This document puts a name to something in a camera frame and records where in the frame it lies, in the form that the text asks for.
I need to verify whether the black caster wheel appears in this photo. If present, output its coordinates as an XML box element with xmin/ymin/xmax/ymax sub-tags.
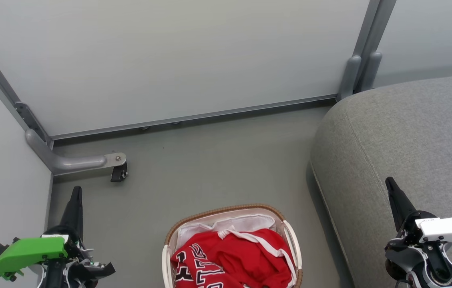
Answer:
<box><xmin>110</xmin><ymin>163</ymin><xmax>129</xmax><ymax>183</ymax></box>

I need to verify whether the grey partition double post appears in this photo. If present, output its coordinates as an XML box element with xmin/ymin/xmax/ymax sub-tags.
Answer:
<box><xmin>337</xmin><ymin>0</ymin><xmax>397</xmax><ymax>101</ymax></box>

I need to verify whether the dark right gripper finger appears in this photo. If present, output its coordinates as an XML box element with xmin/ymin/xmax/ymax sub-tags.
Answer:
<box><xmin>385</xmin><ymin>177</ymin><xmax>417</xmax><ymax>232</ymax></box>

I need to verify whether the grey partition bottom rail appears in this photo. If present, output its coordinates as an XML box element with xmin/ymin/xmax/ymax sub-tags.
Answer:
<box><xmin>50</xmin><ymin>94</ymin><xmax>339</xmax><ymax>141</ymax></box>

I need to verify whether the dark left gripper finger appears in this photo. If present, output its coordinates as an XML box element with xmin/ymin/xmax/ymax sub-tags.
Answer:
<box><xmin>59</xmin><ymin>186</ymin><xmax>84</xmax><ymax>237</ymax></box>

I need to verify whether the grey partition foot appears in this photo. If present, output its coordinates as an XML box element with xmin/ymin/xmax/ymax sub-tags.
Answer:
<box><xmin>25</xmin><ymin>128</ymin><xmax>127</xmax><ymax>175</ymax></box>

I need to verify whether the grey fabric sofa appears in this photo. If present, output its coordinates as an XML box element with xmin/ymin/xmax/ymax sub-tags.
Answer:
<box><xmin>309</xmin><ymin>72</ymin><xmax>452</xmax><ymax>288</ymax></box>

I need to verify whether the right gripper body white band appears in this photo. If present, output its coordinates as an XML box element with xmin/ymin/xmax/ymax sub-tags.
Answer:
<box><xmin>399</xmin><ymin>210</ymin><xmax>452</xmax><ymax>256</ymax></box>

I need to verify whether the wicker-rimmed white laundry basket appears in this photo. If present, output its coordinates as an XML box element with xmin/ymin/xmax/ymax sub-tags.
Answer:
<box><xmin>162</xmin><ymin>204</ymin><xmax>303</xmax><ymax>288</ymax></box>

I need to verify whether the grey partition corner post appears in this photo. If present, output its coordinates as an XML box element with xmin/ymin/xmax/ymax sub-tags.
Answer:
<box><xmin>0</xmin><ymin>26</ymin><xmax>54</xmax><ymax>149</ymax></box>

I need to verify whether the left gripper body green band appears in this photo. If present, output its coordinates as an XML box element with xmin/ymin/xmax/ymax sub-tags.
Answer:
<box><xmin>0</xmin><ymin>225</ymin><xmax>117</xmax><ymax>288</ymax></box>

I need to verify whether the red jersey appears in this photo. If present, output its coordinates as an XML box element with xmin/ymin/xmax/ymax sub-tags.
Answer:
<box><xmin>171</xmin><ymin>228</ymin><xmax>297</xmax><ymax>288</ymax></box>

